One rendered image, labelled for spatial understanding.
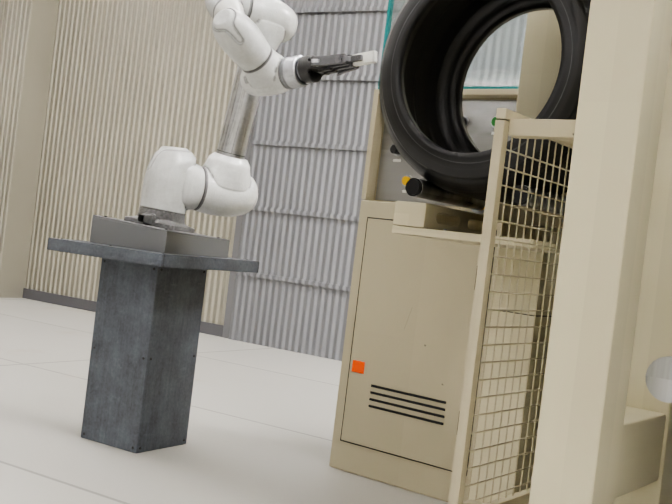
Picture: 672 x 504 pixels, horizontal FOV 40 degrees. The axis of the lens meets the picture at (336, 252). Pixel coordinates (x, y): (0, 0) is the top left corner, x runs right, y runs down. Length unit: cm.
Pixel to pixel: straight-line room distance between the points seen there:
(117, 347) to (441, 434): 108
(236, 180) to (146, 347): 64
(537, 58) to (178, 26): 484
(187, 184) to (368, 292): 70
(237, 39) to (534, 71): 79
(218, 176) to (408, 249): 70
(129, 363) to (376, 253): 88
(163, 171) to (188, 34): 400
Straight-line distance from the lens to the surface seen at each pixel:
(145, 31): 733
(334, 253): 599
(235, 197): 319
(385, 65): 231
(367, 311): 304
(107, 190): 733
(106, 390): 316
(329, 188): 605
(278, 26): 319
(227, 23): 255
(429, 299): 292
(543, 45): 255
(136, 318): 306
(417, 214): 220
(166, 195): 310
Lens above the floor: 75
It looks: 1 degrees down
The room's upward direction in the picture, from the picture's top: 7 degrees clockwise
